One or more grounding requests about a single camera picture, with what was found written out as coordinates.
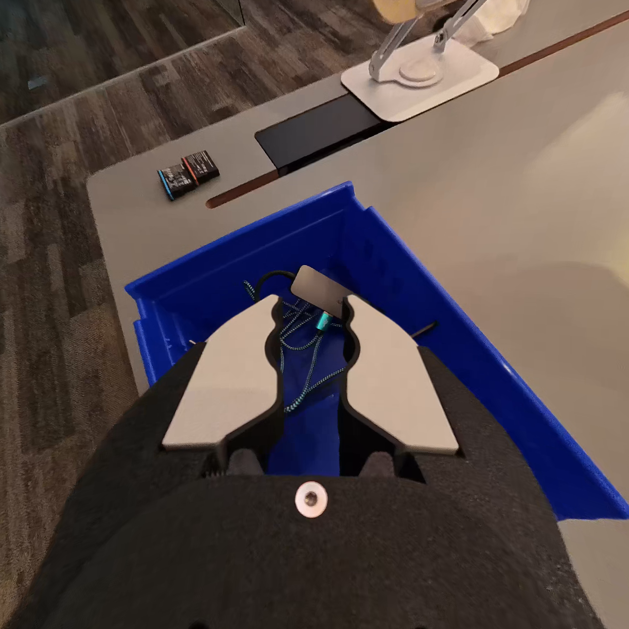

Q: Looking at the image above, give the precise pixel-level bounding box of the wooden document stand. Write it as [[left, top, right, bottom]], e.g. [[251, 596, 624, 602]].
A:
[[340, 0, 500, 123]]

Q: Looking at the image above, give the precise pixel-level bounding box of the blue plastic bin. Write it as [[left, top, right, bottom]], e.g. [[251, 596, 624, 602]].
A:
[[124, 181, 629, 522]]

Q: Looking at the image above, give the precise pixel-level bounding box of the teal braided cable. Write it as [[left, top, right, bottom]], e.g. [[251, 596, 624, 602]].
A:
[[243, 280, 347, 413]]

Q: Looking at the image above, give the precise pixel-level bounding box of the blue striped black battery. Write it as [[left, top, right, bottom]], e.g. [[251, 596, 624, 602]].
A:
[[157, 164, 197, 201]]

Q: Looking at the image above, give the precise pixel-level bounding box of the crumpled white paper towel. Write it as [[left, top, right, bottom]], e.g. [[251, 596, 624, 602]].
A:
[[464, 0, 531, 47]]

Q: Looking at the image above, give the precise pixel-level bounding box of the black hub cable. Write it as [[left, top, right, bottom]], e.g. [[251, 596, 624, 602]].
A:
[[251, 269, 298, 300]]

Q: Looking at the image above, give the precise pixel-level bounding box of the grey usb hub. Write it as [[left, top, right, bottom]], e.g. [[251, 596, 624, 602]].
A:
[[290, 265, 345, 320]]

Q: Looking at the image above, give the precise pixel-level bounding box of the black flat panel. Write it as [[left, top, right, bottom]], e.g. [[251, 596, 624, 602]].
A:
[[255, 93, 394, 177]]

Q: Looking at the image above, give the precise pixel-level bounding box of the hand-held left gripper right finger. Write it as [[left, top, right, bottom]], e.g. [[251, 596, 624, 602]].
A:
[[340, 295, 460, 457]]

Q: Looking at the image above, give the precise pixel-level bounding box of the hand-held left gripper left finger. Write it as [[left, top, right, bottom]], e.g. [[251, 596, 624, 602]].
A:
[[161, 295, 285, 450]]

